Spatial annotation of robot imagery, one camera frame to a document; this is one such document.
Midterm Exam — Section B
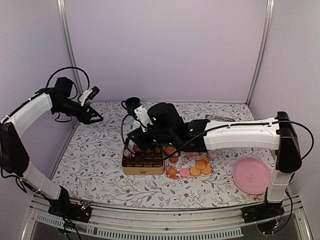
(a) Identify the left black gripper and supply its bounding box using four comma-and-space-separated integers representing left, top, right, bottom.
53, 97, 104, 124

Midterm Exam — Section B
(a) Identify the gold cookie tin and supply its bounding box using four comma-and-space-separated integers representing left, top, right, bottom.
121, 146, 165, 176

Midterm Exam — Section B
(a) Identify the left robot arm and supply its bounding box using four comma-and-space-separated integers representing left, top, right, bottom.
0, 77, 103, 217

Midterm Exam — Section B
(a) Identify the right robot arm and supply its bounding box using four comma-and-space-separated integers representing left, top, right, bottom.
121, 97, 302, 218

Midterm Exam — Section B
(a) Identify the dark blue mug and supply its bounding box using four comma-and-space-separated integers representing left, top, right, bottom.
120, 97, 141, 117

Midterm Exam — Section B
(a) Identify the swirl butter cookie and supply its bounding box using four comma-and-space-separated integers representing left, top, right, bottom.
166, 168, 179, 179

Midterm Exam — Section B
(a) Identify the floral tablecloth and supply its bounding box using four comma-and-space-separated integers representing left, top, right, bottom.
53, 102, 275, 209

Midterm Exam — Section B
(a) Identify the floral cookie tray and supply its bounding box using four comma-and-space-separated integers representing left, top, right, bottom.
164, 151, 213, 179

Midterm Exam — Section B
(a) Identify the round waffle cookie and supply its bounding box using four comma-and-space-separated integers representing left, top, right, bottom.
189, 167, 202, 177
201, 165, 212, 175

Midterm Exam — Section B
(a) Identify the tin lid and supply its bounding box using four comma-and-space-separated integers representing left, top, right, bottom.
205, 115, 235, 122

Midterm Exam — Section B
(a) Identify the pink plate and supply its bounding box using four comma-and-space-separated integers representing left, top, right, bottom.
232, 158, 271, 195

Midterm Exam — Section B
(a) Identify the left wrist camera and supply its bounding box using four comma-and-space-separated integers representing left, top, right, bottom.
78, 86, 100, 106

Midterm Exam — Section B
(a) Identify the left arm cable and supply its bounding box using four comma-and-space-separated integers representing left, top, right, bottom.
46, 66, 91, 88

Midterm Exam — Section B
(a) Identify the aluminium front rail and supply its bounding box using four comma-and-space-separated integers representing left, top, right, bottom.
22, 195, 313, 240

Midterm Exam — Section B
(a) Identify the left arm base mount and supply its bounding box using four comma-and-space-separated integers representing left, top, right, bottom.
48, 191, 92, 223

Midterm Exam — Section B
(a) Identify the left frame post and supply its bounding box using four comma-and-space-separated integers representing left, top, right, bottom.
56, 0, 83, 93

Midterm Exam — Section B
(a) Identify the frame post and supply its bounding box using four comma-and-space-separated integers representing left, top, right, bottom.
245, 0, 275, 107
56, 0, 83, 93

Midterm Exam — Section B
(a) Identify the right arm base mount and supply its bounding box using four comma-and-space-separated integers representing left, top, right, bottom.
241, 202, 285, 223

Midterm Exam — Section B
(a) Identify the right frame post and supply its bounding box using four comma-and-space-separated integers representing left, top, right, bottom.
245, 0, 275, 107

